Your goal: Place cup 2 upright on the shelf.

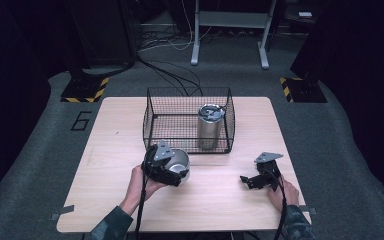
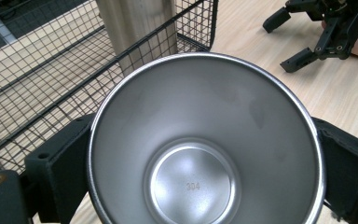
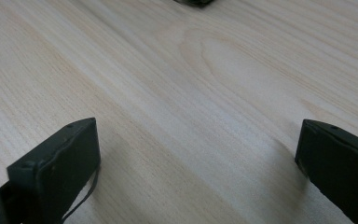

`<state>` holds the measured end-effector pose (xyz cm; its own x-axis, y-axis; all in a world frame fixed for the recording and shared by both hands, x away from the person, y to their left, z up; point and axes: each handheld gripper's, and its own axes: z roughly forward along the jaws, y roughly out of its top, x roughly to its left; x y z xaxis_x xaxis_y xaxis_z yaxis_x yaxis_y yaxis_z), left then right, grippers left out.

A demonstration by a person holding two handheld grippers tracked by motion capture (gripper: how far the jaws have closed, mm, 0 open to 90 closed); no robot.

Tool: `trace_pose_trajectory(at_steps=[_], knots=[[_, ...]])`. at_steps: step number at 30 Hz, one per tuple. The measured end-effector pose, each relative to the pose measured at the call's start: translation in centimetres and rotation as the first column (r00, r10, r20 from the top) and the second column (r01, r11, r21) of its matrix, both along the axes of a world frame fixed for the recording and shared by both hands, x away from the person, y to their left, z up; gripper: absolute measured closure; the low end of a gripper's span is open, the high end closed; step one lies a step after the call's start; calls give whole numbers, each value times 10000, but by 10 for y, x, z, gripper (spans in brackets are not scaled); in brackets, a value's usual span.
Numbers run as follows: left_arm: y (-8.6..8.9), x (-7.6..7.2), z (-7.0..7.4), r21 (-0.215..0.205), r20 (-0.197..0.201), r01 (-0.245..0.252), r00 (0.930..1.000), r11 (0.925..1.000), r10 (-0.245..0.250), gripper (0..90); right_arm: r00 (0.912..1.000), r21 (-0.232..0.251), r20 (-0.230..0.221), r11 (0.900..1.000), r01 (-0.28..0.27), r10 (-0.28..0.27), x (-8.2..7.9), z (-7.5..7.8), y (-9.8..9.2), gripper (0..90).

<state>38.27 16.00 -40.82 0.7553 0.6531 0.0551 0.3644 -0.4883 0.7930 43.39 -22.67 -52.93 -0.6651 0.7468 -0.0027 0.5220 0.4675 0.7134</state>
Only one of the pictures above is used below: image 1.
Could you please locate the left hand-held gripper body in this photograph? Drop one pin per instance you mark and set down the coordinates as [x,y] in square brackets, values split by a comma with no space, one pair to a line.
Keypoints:
[155,165]

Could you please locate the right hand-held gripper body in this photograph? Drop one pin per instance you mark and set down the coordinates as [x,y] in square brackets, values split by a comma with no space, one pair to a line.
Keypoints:
[269,173]

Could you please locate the steel tumbler with lid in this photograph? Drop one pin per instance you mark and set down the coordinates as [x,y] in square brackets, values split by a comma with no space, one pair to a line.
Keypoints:
[209,133]

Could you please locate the person's right hand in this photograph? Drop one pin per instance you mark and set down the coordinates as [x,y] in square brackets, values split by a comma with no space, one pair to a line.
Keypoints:
[288,196]

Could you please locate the person's left hand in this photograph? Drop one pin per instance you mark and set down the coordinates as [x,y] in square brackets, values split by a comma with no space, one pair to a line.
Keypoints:
[136,190]

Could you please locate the grey tape strip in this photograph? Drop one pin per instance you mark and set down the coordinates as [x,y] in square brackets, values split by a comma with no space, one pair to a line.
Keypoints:
[61,212]
[310,210]

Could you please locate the black base with hazard stripes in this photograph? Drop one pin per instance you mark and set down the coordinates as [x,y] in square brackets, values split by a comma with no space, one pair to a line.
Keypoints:
[85,90]
[305,90]

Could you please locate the dark cabinet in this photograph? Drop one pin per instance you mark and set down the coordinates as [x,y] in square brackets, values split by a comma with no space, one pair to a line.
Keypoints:
[103,30]

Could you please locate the small white box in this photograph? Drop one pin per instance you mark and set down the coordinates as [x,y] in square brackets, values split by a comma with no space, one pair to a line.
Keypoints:
[305,14]

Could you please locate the white metal stand frame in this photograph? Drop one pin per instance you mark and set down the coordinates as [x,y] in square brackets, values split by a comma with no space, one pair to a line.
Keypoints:
[230,20]

